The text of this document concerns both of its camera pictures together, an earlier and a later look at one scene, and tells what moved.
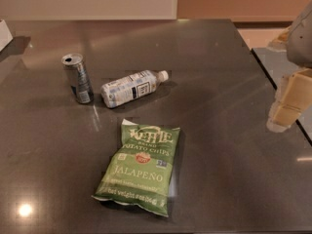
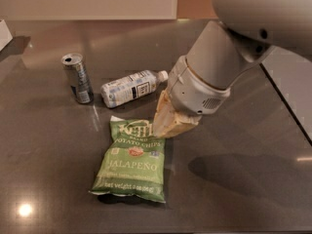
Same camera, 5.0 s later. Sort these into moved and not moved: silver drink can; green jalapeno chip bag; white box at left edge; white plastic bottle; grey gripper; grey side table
Moved: grey gripper; green jalapeno chip bag
Not moved: grey side table; white box at left edge; white plastic bottle; silver drink can
